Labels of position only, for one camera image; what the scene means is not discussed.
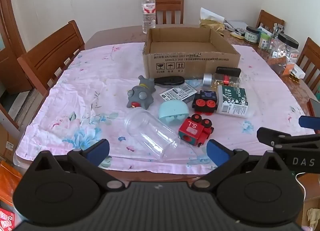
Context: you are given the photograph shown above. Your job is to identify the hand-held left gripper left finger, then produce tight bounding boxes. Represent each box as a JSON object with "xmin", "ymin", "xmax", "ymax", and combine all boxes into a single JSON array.
[{"xmin": 24, "ymin": 139, "xmax": 125, "ymax": 193}]

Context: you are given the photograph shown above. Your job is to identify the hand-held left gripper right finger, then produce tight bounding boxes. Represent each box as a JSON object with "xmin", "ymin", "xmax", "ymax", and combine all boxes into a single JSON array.
[{"xmin": 191, "ymin": 139, "xmax": 297, "ymax": 193}]

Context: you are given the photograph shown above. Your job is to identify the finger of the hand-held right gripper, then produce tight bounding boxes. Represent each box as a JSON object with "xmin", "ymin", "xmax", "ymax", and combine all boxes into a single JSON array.
[
  {"xmin": 257, "ymin": 127, "xmax": 297, "ymax": 147},
  {"xmin": 299, "ymin": 115, "xmax": 320, "ymax": 134}
]

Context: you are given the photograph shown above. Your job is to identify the black toy train red wheels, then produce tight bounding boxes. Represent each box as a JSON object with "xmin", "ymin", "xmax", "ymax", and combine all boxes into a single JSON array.
[{"xmin": 192, "ymin": 90, "xmax": 220, "ymax": 116}]

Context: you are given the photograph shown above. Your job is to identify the white bottle green label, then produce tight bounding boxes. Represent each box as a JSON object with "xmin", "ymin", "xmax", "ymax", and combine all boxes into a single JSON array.
[{"xmin": 215, "ymin": 85, "xmax": 249, "ymax": 118}]

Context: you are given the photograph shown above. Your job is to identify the clear plastic jar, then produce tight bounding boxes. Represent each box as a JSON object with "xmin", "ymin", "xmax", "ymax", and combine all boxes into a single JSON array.
[{"xmin": 124, "ymin": 108, "xmax": 181, "ymax": 162}]

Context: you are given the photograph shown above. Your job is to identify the teal dome toy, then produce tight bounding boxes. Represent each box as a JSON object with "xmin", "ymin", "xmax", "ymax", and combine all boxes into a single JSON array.
[{"xmin": 158, "ymin": 100, "xmax": 190, "ymax": 124}]

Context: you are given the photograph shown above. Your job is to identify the gold capsule bottle silver cap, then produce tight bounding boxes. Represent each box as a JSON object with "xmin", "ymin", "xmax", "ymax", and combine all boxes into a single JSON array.
[{"xmin": 202, "ymin": 73, "xmax": 241, "ymax": 91}]

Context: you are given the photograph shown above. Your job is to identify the grey cat toy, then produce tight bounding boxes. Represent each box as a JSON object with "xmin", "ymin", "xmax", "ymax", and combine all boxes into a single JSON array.
[{"xmin": 127, "ymin": 75, "xmax": 156, "ymax": 109}]

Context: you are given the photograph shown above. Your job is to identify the cardboard box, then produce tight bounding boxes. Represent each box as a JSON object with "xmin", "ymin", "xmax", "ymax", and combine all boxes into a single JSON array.
[{"xmin": 142, "ymin": 28, "xmax": 241, "ymax": 79}]

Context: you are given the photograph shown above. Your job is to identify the pink floral tablecloth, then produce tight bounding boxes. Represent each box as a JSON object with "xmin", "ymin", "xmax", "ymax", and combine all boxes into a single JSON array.
[{"xmin": 15, "ymin": 41, "xmax": 315, "ymax": 174}]

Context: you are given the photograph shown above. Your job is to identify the orange and white box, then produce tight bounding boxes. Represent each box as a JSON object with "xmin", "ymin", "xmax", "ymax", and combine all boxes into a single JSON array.
[{"xmin": 282, "ymin": 64, "xmax": 306, "ymax": 80}]

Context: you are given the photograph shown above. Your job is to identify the wooden chair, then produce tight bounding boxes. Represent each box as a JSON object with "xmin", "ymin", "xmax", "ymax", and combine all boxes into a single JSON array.
[
  {"xmin": 296, "ymin": 37, "xmax": 320, "ymax": 96},
  {"xmin": 152, "ymin": 0, "xmax": 185, "ymax": 25},
  {"xmin": 17, "ymin": 20, "xmax": 85, "ymax": 96},
  {"xmin": 255, "ymin": 9, "xmax": 285, "ymax": 33}
]

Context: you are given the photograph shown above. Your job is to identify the white labelled packet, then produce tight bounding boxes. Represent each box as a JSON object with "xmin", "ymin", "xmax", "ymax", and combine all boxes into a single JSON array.
[{"xmin": 159, "ymin": 82, "xmax": 198, "ymax": 102}]

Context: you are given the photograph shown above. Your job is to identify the large clear jar black lid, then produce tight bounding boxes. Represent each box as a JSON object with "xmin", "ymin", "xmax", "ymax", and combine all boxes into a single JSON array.
[{"xmin": 269, "ymin": 33, "xmax": 300, "ymax": 76}]

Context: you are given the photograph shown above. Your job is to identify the black rectangular case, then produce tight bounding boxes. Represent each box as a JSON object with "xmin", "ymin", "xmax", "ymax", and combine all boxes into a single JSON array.
[{"xmin": 215, "ymin": 66, "xmax": 242, "ymax": 77}]

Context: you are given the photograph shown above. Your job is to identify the black oval brush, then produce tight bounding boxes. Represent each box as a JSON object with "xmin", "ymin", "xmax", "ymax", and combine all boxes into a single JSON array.
[{"xmin": 153, "ymin": 76, "xmax": 185, "ymax": 87}]

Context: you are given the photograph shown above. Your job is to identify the brown cardboard carton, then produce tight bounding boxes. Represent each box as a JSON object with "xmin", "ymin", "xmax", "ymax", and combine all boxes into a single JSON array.
[{"xmin": 0, "ymin": 123, "xmax": 20, "ymax": 162}]

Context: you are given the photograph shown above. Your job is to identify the small jar green lid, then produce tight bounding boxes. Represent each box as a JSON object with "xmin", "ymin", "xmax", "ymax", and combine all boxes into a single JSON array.
[{"xmin": 258, "ymin": 33, "xmax": 271, "ymax": 48}]

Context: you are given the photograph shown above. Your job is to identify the clear cup with pens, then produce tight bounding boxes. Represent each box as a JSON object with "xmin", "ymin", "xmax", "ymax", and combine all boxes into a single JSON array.
[{"xmin": 271, "ymin": 23, "xmax": 285, "ymax": 43}]

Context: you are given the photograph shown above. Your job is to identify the glass jar dark lid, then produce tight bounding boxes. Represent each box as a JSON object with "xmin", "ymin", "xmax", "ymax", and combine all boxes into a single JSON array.
[{"xmin": 244, "ymin": 26, "xmax": 260, "ymax": 44}]

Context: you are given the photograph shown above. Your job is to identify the red snack packet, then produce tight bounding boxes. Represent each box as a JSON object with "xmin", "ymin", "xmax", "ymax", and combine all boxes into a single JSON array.
[{"xmin": 0, "ymin": 207, "xmax": 16, "ymax": 230}]

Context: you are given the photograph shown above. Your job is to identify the gold tissue pack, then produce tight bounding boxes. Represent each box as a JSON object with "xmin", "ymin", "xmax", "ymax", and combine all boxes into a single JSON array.
[{"xmin": 199, "ymin": 8, "xmax": 225, "ymax": 31}]

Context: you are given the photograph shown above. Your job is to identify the clear water bottle red label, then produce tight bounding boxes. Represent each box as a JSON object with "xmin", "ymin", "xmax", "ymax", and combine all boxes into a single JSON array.
[{"xmin": 142, "ymin": 0, "xmax": 156, "ymax": 34}]

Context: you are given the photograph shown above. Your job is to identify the wooden chair back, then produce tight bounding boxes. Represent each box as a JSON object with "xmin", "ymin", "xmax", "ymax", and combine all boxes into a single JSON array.
[{"xmin": 152, "ymin": 0, "xmax": 185, "ymax": 25}]

